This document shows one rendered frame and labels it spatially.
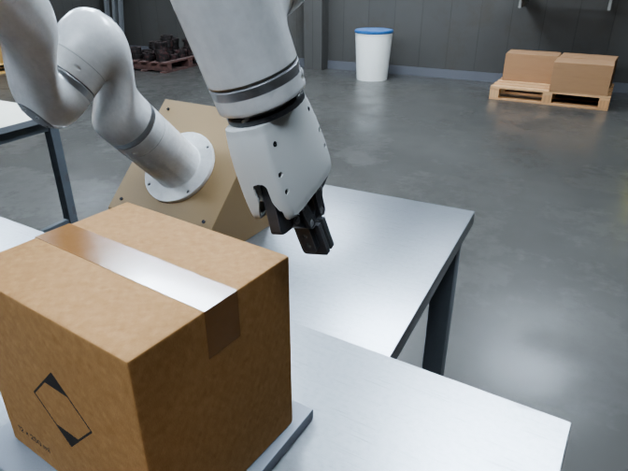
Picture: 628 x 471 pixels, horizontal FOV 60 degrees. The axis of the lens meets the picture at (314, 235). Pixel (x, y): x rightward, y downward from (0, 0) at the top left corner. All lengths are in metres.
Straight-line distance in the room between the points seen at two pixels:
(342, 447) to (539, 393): 1.53
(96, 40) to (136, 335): 0.67
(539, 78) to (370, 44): 2.21
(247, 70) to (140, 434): 0.35
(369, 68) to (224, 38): 7.40
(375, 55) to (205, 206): 6.66
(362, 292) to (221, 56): 0.75
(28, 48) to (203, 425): 0.63
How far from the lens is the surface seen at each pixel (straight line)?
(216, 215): 1.23
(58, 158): 3.12
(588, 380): 2.41
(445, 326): 1.66
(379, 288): 1.15
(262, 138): 0.48
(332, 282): 1.16
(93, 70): 1.09
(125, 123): 1.16
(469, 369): 2.30
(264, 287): 0.63
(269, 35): 0.46
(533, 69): 7.41
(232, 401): 0.67
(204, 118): 1.40
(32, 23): 0.95
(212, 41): 0.46
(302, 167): 0.52
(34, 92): 1.05
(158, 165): 1.25
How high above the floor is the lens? 1.43
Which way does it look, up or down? 26 degrees down
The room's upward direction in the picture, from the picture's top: straight up
